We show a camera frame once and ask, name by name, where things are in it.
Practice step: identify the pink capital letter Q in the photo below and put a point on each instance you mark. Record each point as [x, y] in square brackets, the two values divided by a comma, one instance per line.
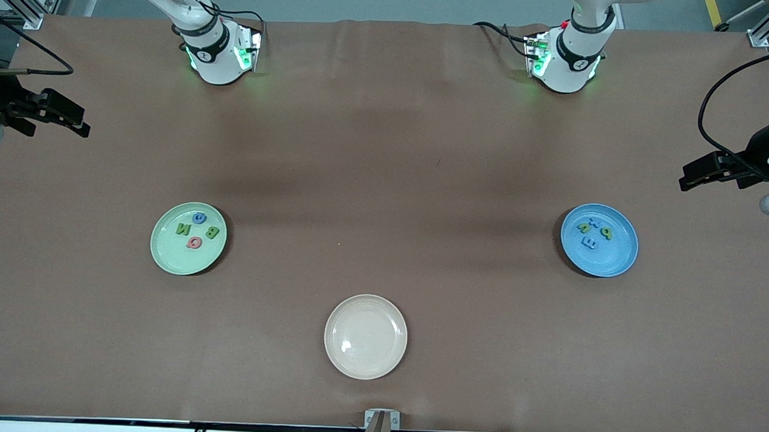
[194, 242]

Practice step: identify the green lowercase letter b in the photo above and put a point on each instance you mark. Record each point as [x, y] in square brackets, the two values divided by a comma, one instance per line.
[606, 233]

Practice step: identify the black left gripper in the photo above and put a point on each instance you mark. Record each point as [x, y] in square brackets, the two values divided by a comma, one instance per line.
[758, 150]

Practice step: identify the blue plate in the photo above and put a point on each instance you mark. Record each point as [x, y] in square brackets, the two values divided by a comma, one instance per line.
[603, 259]

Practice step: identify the blue lowercase letter m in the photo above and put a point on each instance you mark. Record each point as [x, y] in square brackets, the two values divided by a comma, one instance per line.
[588, 242]

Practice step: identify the blue round capital letter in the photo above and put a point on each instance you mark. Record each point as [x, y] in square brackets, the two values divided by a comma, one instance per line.
[199, 218]

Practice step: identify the green capital letter N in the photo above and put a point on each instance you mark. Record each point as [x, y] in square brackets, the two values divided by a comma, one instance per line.
[183, 229]

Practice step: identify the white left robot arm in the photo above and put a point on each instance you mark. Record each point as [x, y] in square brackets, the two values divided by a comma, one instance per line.
[569, 62]

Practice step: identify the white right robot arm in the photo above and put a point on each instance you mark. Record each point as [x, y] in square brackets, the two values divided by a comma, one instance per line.
[211, 50]

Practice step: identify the metal bracket plate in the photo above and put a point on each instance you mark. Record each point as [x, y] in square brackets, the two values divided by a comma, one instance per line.
[370, 415]

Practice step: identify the beige plate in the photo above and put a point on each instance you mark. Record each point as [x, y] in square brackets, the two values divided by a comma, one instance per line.
[365, 337]

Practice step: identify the green plate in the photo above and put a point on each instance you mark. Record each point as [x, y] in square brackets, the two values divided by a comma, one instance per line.
[178, 257]

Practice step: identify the yellow pole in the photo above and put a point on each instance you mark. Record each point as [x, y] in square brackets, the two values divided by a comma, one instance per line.
[718, 13]

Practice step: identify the brown table cover mat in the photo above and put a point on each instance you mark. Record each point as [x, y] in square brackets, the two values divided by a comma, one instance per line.
[360, 177]

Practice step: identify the green capital letter B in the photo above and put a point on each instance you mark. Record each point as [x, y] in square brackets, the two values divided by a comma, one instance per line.
[212, 232]

